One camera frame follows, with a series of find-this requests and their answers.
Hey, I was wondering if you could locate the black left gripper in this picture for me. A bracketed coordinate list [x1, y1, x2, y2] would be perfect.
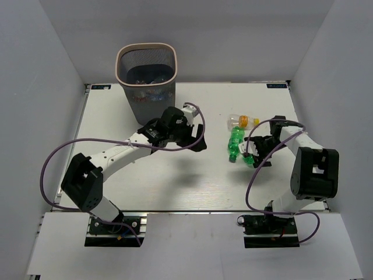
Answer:
[168, 119, 207, 152]

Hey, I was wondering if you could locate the clear bottle red-blue label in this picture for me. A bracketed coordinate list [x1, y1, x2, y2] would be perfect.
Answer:
[148, 75, 169, 85]

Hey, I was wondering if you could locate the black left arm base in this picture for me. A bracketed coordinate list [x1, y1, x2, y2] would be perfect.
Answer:
[85, 214, 147, 248]

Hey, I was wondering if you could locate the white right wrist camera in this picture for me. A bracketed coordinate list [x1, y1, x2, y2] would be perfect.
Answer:
[238, 141, 259, 157]

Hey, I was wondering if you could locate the grey mesh waste bin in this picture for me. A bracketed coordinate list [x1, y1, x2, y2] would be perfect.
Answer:
[115, 43, 178, 125]

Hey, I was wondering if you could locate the clear bottle orange label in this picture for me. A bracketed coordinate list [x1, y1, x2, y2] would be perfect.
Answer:
[227, 114, 260, 131]

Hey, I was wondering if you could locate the green plastic bottle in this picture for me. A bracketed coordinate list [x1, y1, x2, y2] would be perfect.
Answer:
[242, 153, 255, 168]
[227, 126, 245, 163]

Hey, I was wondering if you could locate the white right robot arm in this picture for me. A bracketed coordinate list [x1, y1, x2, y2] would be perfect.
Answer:
[239, 116, 339, 233]

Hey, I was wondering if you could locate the clear bottle red cap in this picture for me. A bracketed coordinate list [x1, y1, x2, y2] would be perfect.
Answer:
[133, 79, 148, 85]

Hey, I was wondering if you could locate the blue label sticker right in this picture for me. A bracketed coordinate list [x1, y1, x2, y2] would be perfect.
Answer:
[266, 83, 287, 89]

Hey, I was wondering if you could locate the blue label sticker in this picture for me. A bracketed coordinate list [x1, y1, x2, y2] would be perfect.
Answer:
[91, 85, 111, 90]
[266, 83, 287, 89]

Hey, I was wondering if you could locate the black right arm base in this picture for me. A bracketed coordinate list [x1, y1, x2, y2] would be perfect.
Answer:
[237, 214, 300, 249]

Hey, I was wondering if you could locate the blue label sticker left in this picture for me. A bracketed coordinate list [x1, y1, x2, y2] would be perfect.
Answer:
[91, 85, 111, 90]

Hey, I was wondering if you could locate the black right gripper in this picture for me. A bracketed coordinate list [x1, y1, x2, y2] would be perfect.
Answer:
[252, 136, 287, 169]

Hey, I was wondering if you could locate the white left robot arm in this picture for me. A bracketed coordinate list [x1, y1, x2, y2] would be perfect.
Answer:
[61, 102, 207, 233]

